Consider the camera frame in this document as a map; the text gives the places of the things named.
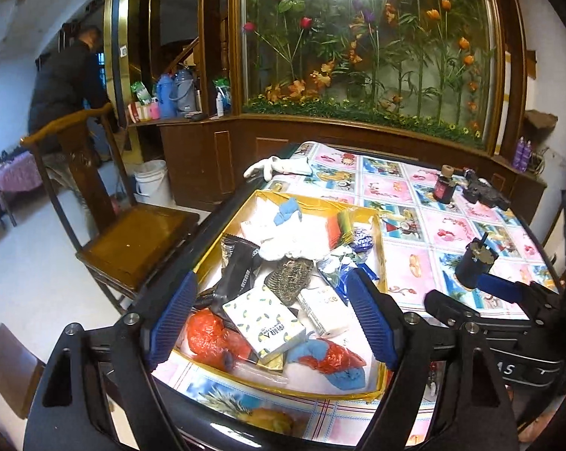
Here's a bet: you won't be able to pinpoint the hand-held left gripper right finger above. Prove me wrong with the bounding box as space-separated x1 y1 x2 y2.
344 267 521 451

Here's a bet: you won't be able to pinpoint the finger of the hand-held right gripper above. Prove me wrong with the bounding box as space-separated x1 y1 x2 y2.
478 275 562 320
426 290 530 334

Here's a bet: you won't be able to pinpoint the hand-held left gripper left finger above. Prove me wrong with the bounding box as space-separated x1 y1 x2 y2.
22 270 199 451

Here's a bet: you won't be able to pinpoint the black cylinder with metal top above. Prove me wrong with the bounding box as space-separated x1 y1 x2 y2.
454 232 500 294

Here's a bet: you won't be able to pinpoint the yellow cardboard box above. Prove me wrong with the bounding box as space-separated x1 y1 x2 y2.
170 189 397 402

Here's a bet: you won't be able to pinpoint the white tissue pack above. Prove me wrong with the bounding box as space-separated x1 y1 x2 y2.
297 286 354 336

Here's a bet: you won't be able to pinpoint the blue white plastic packet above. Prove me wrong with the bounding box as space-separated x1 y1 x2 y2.
318 249 378 301

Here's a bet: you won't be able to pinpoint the black foil packet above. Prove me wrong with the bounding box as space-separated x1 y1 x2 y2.
198 235 265 311

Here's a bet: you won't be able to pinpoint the wooden chair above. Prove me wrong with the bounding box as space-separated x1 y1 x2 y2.
20 102 201 315

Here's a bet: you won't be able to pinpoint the grey steel wool scrubber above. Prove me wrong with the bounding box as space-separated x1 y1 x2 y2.
264 258 314 308

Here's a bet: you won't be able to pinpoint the lemon print tissue pack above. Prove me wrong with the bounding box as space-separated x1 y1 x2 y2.
222 284 307 365

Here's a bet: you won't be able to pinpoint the black device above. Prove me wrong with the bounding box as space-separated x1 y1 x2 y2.
462 168 512 210

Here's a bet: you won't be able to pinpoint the red black yellow striped sponge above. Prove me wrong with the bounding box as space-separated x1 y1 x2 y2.
327 209 359 247

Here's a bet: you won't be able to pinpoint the black bottle with cork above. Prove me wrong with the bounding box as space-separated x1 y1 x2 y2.
434 164 457 205

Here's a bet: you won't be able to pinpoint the white sock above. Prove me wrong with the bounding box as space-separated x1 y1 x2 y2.
241 218 331 261

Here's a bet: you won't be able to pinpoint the white plastic bucket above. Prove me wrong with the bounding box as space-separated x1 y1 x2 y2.
133 160 173 205

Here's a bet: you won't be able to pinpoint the brown wooden stool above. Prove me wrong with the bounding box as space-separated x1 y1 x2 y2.
0 323 46 421

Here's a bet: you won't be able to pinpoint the white glove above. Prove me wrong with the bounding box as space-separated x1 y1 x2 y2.
244 155 312 182

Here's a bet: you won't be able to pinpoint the pink cups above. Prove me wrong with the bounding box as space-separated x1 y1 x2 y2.
128 101 162 123

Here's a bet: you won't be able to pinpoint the small table with pink cloth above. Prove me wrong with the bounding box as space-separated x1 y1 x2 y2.
0 150 46 226

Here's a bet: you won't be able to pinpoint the grey blue thermos jug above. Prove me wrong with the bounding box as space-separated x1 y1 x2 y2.
173 68 197 114

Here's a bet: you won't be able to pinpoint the artificial flower display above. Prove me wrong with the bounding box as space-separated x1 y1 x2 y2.
241 0 500 151

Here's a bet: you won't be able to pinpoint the gold trimmed pillar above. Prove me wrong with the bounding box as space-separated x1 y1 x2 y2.
103 0 157 151

